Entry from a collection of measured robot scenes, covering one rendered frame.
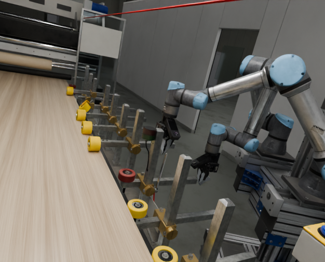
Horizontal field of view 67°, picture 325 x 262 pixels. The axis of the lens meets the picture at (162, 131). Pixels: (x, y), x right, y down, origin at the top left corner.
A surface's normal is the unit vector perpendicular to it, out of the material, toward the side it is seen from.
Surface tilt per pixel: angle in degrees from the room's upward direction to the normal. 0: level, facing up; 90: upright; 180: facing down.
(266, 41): 90
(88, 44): 90
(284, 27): 90
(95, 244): 0
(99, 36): 90
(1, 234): 0
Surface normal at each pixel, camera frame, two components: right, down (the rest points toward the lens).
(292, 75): -0.47, 0.07
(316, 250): -0.88, -0.05
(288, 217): -0.03, 0.29
